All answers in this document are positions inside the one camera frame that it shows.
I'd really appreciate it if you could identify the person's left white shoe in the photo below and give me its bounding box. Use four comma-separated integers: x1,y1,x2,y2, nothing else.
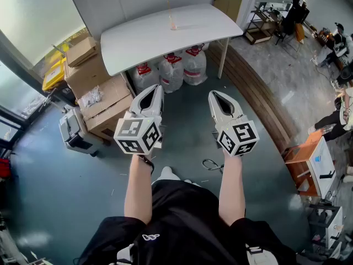
157,166,181,182

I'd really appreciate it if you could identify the yellow plastic bin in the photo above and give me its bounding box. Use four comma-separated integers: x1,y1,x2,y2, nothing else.
41,43,67,92

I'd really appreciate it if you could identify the flat cardboard sheet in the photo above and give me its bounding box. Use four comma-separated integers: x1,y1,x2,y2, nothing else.
213,0,244,23

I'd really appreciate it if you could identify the small cardboard box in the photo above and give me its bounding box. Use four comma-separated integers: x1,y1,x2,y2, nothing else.
65,36,98,68

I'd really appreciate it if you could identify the grey hard case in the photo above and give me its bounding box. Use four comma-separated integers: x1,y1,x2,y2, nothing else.
58,107,100,157

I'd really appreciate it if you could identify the thin orange stick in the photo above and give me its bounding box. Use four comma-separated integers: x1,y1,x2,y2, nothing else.
167,0,178,29

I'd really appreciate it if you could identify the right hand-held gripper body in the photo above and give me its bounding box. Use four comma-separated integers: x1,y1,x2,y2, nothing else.
214,114,260,157

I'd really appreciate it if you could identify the black metal shelf rack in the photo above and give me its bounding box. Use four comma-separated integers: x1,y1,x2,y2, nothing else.
244,2,280,45

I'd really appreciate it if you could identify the black and white rack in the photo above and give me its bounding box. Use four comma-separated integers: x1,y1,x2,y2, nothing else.
307,203,345,251

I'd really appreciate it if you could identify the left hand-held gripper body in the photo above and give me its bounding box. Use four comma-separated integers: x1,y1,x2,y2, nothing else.
113,109,165,156

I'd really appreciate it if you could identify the person's left forearm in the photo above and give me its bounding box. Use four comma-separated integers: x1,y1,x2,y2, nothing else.
124,152,154,226

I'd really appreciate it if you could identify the orange-backed chair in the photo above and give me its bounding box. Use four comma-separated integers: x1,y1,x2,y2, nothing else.
286,22,306,52

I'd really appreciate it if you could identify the grey shoulder strap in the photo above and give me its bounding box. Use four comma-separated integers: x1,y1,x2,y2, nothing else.
115,243,136,265
245,244,280,265

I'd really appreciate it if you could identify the clear water jug red cap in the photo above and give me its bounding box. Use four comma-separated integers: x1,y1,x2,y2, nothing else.
158,52,185,94
182,45,208,86
131,62,161,96

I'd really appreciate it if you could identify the small white table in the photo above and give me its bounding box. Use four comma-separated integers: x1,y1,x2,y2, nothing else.
308,136,338,199

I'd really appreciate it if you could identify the person's black shirt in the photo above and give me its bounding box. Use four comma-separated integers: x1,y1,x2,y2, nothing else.
73,179,298,265

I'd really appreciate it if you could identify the clear bag of small parts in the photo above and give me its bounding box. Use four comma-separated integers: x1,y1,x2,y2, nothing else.
79,86,104,108

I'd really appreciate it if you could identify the person's right forearm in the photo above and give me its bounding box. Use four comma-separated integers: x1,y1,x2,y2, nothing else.
218,150,247,227

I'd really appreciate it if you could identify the black coat rack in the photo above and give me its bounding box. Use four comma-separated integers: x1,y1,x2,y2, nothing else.
280,0,311,36

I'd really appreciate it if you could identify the orange wooden cabinet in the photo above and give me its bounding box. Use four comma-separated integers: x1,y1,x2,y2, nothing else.
283,132,325,198

